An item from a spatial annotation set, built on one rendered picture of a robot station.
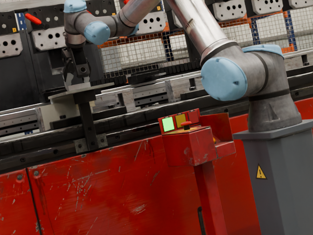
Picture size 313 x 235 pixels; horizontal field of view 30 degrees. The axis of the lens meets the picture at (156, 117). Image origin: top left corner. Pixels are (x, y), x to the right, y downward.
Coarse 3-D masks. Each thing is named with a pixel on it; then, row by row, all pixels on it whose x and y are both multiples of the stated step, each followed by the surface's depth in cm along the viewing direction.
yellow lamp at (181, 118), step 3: (183, 114) 218; (177, 117) 216; (180, 117) 217; (183, 117) 218; (177, 120) 216; (180, 120) 217; (183, 120) 218; (177, 123) 216; (180, 123) 217; (177, 126) 216; (180, 126) 217
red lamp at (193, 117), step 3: (195, 111) 222; (189, 114) 220; (192, 114) 221; (195, 114) 222; (189, 117) 220; (192, 117) 221; (195, 117) 221; (189, 120) 220; (192, 120) 220; (195, 120) 221; (198, 120) 222; (192, 123) 220
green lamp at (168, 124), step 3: (171, 117) 215; (165, 120) 213; (168, 120) 214; (171, 120) 215; (165, 123) 213; (168, 123) 214; (171, 123) 214; (165, 126) 213; (168, 126) 213; (171, 126) 214; (165, 129) 213; (168, 129) 213; (171, 129) 214
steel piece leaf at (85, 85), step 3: (75, 84) 216; (78, 84) 216; (81, 84) 216; (84, 84) 217; (87, 84) 217; (69, 87) 215; (72, 87) 215; (75, 87) 216; (78, 87) 216; (81, 87) 216; (84, 87) 217; (69, 90) 215
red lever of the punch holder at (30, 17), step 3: (27, 15) 215; (30, 15) 216; (27, 18) 216; (30, 18) 216; (33, 18) 216; (36, 18) 217; (33, 21) 217; (36, 21) 216; (39, 21) 217; (39, 24) 217; (42, 24) 218; (45, 27) 217; (48, 27) 218
